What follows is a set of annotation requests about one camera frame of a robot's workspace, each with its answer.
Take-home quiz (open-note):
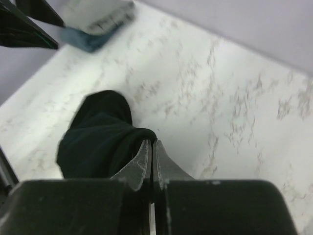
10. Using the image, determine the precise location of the folded grey t shirt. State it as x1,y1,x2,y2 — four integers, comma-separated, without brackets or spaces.
62,0,135,35

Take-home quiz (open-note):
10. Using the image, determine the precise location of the black t shirt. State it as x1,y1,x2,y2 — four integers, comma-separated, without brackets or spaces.
56,90,157,179

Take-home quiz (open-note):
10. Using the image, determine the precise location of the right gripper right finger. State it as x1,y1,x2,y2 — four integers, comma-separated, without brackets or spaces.
152,140,194,190

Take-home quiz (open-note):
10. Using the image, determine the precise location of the folded blue t shirt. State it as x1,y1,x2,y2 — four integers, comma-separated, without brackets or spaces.
60,24,122,53

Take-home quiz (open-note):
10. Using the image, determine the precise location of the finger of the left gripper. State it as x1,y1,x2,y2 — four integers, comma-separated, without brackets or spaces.
0,4,59,49
15,0,64,27

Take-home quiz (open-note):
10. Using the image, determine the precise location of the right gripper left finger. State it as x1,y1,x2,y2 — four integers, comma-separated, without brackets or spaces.
110,140,151,191

